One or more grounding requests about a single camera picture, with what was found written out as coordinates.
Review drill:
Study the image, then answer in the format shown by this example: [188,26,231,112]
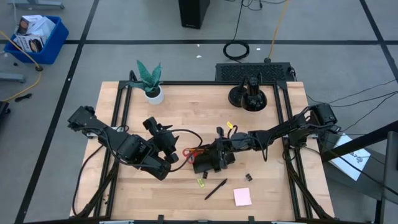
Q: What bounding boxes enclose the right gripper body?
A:
[216,126,238,172]

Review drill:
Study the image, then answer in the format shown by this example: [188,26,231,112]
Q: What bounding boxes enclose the black pen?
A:
[204,177,228,201]

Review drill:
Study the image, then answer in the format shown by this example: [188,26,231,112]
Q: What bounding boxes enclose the black aluminium table frame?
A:
[73,80,335,224]

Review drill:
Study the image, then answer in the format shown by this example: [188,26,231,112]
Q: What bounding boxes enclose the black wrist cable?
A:
[226,124,239,140]
[167,128,204,173]

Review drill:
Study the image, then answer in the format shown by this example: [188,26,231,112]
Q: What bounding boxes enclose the pink sticky note pad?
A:
[233,187,253,207]

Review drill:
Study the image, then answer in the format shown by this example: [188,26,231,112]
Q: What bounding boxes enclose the green plant in white pot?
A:
[127,58,165,106]

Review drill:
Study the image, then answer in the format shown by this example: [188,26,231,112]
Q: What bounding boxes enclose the yellow hanging cable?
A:
[264,0,290,63]

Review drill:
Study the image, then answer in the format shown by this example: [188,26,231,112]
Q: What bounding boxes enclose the yellow floor cable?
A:
[0,30,44,103]

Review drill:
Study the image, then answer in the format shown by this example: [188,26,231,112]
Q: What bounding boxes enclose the black mesh desk organizer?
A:
[192,145,236,174]

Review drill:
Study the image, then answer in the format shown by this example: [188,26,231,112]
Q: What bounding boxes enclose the black metal stand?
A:
[320,119,398,224]

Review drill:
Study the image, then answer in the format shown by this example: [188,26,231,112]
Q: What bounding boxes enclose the black perforated case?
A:
[215,62,295,83]

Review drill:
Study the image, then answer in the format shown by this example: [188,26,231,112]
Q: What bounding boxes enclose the white printed box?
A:
[14,34,45,53]
[15,14,56,40]

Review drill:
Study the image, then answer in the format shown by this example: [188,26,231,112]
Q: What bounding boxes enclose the black desk lamp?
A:
[228,72,267,112]

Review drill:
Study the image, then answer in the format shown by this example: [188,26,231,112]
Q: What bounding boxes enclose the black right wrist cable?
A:
[226,124,239,140]

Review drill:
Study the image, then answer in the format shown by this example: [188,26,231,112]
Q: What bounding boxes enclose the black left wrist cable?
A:
[167,128,204,173]

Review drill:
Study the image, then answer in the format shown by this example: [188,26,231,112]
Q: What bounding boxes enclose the red-handled scissors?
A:
[182,147,197,161]

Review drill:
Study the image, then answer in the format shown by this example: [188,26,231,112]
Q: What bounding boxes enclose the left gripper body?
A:
[142,116,180,164]

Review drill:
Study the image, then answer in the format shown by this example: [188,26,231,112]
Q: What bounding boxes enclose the black hanging cable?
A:
[222,0,251,62]

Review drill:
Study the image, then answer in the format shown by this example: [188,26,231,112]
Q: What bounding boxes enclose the white paper sheet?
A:
[329,133,372,182]

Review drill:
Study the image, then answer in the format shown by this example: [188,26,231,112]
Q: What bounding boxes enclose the blue plastic bin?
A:
[3,15,70,65]

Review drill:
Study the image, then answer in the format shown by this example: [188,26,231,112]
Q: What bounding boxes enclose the black computer tower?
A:
[178,0,211,30]

